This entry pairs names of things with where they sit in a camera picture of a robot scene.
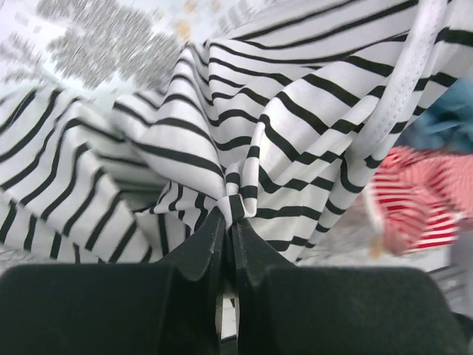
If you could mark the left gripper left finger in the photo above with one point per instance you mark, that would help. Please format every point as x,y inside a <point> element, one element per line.
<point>169,307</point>

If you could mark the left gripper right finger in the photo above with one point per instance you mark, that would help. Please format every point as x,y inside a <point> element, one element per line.
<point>286,309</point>

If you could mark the black white striped tank top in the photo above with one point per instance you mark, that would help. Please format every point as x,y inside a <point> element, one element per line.
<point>281,122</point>

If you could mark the red white striped garment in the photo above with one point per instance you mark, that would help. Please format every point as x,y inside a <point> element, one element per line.
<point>420,199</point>

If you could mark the teal blue garment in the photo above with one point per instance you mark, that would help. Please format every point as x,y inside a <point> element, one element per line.
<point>446,125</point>

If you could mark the floral table mat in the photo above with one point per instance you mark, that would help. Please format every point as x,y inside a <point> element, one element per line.
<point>106,47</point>

